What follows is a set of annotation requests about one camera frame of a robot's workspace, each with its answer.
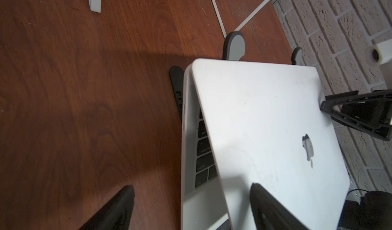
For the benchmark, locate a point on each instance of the white metal side table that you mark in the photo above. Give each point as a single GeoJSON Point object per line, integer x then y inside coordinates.
{"type": "Point", "coordinates": [95, 6]}

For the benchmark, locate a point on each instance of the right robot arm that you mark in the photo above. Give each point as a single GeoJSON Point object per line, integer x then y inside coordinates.
{"type": "Point", "coordinates": [373, 212]}

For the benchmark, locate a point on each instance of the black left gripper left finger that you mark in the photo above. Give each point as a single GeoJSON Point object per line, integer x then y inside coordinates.
{"type": "Point", "coordinates": [115, 214]}

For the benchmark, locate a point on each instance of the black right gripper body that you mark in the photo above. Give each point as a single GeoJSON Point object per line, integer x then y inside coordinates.
{"type": "Point", "coordinates": [371, 113]}

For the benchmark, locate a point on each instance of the grey laptop stand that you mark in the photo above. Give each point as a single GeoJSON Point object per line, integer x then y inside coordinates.
{"type": "Point", "coordinates": [233, 50]}

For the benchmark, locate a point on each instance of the silver laptop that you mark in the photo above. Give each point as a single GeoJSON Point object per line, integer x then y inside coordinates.
{"type": "Point", "coordinates": [248, 122]}

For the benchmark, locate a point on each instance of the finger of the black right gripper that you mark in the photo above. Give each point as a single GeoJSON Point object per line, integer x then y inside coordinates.
{"type": "Point", "coordinates": [332, 106]}

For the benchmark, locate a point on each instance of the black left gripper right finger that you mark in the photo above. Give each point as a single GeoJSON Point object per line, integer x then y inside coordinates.
{"type": "Point", "coordinates": [269, 213]}

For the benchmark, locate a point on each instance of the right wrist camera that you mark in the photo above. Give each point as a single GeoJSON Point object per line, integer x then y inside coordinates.
{"type": "Point", "coordinates": [381, 55]}

